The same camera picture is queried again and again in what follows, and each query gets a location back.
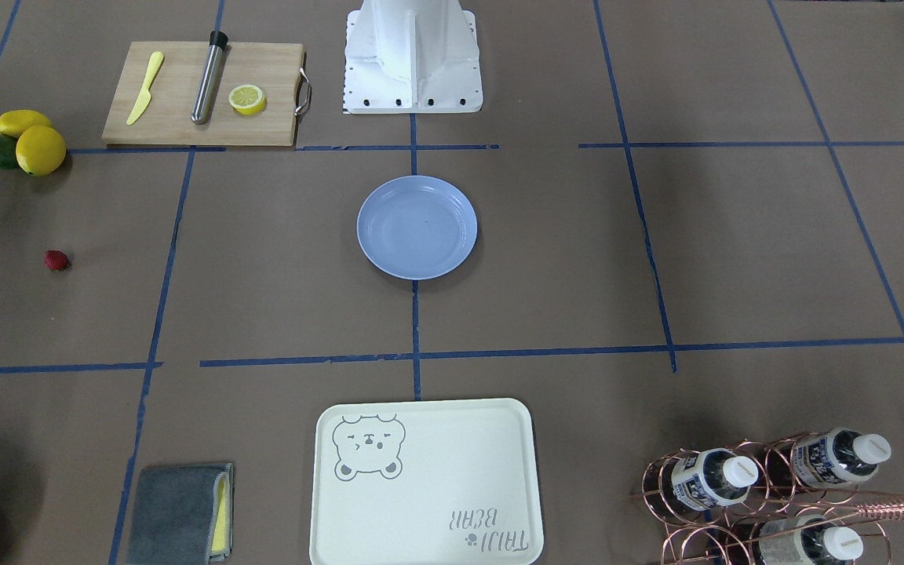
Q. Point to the cream bear tray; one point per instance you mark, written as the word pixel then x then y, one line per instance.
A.
pixel 426 482

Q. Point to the yellow lemon front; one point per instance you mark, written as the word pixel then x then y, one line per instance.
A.
pixel 40 150

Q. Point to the yellow plastic knife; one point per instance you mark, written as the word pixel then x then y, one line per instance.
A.
pixel 144 96

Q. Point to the grey yellow cloth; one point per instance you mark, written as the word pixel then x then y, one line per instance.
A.
pixel 183 514

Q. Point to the red strawberry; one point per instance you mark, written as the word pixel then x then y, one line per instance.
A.
pixel 56 260

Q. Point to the bottom water bottle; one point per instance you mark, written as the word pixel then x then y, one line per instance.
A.
pixel 808 539

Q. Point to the yellow lemon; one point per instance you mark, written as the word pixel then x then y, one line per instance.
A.
pixel 40 150
pixel 15 122

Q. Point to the steel muddler black tip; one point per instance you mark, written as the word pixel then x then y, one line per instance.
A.
pixel 210 79

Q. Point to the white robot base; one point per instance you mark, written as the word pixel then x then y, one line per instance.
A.
pixel 411 57

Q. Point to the water bottle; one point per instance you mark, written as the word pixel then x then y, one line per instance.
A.
pixel 808 539
pixel 705 481
pixel 840 457

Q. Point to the yellow lemon upper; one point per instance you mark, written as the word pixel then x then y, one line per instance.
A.
pixel 15 122

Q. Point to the wooden cutting board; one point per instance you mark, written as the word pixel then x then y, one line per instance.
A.
pixel 157 93

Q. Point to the copper wire bottle rack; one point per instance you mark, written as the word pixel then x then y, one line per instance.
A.
pixel 724 535

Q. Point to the lemon half slice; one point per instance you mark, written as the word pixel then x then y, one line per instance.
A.
pixel 247 99

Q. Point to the blue plastic plate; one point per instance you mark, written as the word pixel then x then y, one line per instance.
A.
pixel 417 227

